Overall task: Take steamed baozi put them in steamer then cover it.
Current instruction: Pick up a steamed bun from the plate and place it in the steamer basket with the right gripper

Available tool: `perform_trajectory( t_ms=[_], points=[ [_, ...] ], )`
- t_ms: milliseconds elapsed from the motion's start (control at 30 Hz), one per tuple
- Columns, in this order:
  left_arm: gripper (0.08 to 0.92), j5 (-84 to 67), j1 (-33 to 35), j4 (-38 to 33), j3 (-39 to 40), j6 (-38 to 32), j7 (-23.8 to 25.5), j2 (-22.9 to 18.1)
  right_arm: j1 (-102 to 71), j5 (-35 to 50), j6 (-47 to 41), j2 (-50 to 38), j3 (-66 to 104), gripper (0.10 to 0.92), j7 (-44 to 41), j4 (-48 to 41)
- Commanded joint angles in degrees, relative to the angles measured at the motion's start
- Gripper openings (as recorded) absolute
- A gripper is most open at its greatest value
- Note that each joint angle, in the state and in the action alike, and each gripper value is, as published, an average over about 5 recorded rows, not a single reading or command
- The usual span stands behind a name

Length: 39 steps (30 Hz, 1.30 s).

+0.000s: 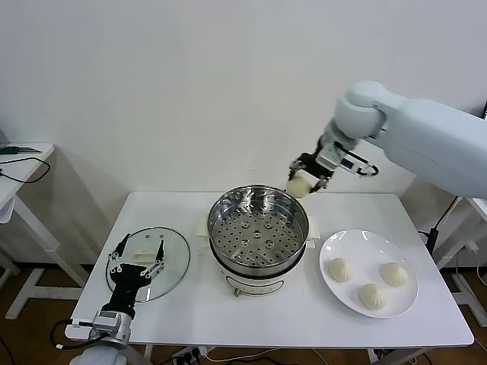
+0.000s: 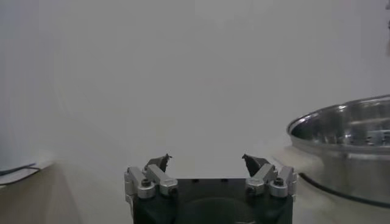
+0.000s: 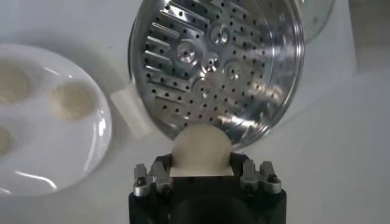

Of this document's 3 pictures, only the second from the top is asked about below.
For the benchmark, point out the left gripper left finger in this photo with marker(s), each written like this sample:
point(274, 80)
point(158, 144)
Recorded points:
point(158, 179)

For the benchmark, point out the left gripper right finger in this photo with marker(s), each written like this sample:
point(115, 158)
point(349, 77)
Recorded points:
point(262, 179)

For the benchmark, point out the white electric cooking pot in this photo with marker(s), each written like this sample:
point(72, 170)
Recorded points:
point(365, 216)

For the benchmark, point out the stainless steel steamer basket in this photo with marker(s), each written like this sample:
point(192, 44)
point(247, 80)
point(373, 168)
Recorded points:
point(350, 170)

